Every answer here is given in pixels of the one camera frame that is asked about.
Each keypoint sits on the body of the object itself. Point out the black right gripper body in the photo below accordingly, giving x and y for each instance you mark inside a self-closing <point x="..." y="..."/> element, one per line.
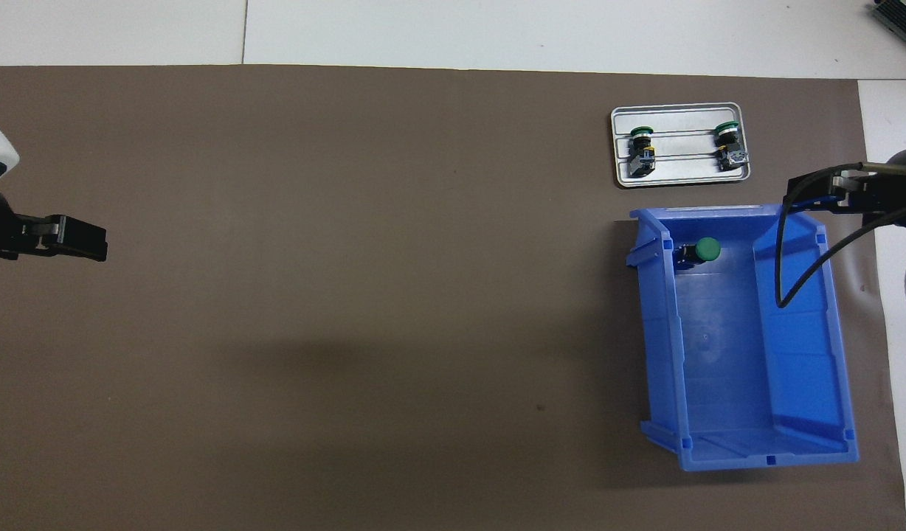
<point x="892" y="193"/>

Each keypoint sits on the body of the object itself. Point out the green push button switch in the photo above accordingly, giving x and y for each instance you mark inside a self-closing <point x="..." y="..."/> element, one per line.
<point x="730" y="147"/>
<point x="642" y="155"/>
<point x="707" y="249"/>

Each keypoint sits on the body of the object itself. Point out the grey metal tray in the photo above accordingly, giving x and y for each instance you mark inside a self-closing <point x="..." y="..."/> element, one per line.
<point x="685" y="169"/>

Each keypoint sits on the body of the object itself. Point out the grey ribbed device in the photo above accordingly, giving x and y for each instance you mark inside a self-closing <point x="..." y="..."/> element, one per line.
<point x="901" y="16"/>

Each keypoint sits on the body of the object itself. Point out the blue plastic storage bin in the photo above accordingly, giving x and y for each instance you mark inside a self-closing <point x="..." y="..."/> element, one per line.
<point x="718" y="369"/>

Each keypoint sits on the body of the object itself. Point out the brown table mat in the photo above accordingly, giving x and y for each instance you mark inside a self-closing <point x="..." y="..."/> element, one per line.
<point x="350" y="295"/>

